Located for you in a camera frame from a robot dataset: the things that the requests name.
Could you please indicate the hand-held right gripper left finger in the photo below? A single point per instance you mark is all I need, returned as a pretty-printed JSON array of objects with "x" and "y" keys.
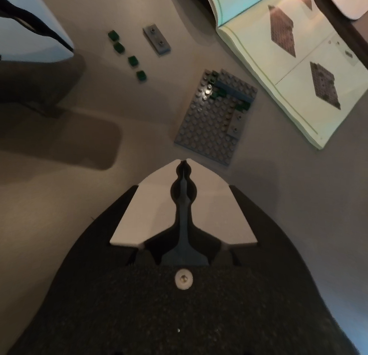
[{"x": 149, "y": 211}]

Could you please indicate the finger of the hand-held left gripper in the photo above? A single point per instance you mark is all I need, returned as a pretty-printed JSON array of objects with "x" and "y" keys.
[
  {"x": 34, "y": 4},
  {"x": 23, "y": 41}
]

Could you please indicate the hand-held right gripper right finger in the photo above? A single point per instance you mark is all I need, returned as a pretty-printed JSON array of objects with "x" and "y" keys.
[{"x": 221, "y": 211}]

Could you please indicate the instruction booklet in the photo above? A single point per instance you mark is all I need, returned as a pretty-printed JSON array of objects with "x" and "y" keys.
[{"x": 253, "y": 4}]

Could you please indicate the grey studded building baseplate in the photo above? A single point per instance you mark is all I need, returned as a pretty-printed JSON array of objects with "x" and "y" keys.
[{"x": 201, "y": 130}]

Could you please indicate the small green building brick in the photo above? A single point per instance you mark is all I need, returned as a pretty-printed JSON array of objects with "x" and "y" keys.
[
  {"x": 142, "y": 76},
  {"x": 119, "y": 47},
  {"x": 113, "y": 35},
  {"x": 133, "y": 61}
]

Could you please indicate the grey two-hole building plate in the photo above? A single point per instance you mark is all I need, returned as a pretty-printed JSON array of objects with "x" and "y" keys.
[{"x": 156, "y": 39}]

